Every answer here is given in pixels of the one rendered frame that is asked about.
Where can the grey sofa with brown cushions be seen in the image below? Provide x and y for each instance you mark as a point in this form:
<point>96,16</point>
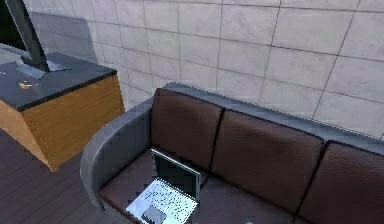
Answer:
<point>266,156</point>

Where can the silver laptop computer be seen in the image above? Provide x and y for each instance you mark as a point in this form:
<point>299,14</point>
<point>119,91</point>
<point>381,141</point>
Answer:
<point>163,200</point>

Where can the wooden cabinet with dark top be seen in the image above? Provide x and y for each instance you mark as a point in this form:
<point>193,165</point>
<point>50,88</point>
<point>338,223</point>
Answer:
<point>66,116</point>

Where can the small orange and white object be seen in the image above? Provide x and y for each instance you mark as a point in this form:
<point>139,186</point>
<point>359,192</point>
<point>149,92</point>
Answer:
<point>26,85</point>

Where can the black television set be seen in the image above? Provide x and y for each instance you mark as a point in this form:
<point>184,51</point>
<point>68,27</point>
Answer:
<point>28,40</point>

